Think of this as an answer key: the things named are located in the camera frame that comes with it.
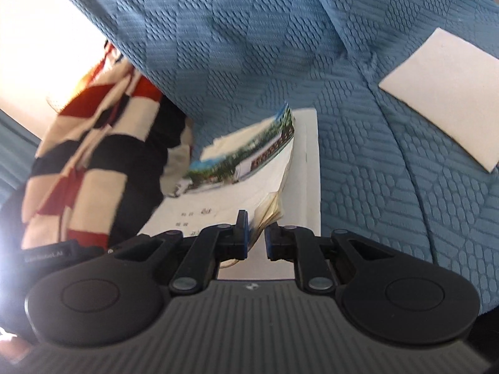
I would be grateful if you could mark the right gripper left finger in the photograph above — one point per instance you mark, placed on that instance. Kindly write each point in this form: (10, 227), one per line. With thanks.
(202, 255)

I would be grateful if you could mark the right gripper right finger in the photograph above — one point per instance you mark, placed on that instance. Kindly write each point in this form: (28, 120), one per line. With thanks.
(308, 253)

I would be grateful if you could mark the white calligraphy cover book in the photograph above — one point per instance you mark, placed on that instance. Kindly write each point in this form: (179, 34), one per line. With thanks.
(301, 200)

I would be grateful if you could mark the photo cover booklet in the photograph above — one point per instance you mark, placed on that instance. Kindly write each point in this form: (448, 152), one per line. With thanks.
(244, 170)

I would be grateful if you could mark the white paper booklet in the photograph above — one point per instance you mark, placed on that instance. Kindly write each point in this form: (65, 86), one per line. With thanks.
(454, 85)

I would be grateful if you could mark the red black white striped blanket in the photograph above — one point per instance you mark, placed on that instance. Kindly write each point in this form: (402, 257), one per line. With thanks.
(111, 156)

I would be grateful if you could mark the blue window curtain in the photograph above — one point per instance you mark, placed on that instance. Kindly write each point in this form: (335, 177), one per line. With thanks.
(17, 155)

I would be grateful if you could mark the blue textured left pillow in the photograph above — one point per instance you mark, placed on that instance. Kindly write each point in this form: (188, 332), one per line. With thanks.
(230, 62)

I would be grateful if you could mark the blue textured pillow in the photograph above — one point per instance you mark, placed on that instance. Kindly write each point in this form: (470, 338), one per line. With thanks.
(388, 173)
(230, 62)

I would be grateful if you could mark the blue textured right pillow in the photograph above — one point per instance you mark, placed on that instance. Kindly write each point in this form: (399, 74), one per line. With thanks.
(388, 173)

